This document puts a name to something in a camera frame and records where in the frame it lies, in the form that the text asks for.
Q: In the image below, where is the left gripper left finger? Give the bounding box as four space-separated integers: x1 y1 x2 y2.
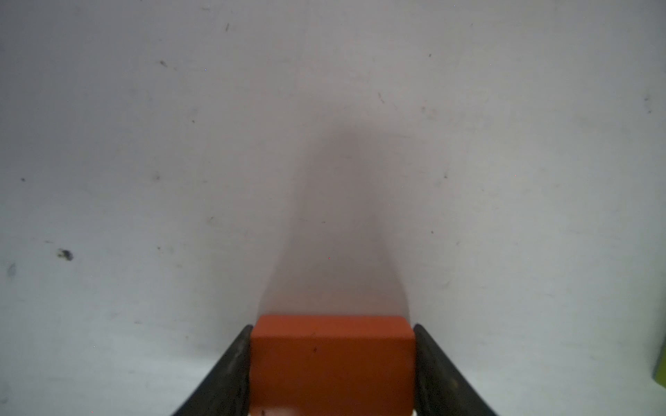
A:
173 325 253 416

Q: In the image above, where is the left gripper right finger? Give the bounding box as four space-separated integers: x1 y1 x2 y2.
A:
414 324 497 416

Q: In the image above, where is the orange block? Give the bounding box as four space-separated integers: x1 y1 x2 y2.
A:
249 315 416 415

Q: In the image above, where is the green block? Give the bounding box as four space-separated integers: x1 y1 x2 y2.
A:
652 340 666 388

